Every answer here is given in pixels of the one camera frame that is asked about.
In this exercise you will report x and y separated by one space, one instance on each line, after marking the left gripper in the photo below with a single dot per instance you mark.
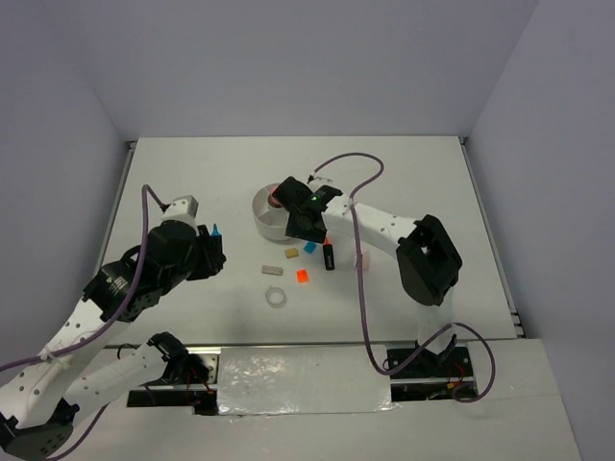
210 263

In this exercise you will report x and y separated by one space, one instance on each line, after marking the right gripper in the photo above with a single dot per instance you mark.
293 229

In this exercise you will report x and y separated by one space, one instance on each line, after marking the blue highlighter marker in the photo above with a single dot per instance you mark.
215 234

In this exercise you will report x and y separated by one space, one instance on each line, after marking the clear jar of pins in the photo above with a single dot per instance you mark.
271 200

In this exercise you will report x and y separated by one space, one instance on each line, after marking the blue marker cap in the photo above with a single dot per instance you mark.
310 248

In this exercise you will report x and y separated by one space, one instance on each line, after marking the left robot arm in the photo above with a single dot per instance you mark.
42 405

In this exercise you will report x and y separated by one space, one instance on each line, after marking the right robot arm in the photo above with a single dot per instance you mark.
428 261

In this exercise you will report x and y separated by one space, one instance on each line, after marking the white round divided container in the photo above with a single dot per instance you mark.
270 217

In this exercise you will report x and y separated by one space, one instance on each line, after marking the orange highlighter marker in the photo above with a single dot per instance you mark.
328 255

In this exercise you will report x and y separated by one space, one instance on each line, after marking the grey eraser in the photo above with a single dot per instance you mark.
272 270

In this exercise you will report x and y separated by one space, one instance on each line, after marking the orange marker cap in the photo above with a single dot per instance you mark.
302 276

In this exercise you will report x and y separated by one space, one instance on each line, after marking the clear tape roll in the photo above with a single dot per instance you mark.
275 297

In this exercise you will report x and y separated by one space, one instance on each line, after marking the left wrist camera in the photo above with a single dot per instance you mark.
182 209

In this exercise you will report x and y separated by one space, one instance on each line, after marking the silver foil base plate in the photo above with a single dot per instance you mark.
300 380

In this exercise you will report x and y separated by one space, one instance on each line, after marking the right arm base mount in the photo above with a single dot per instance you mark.
428 378

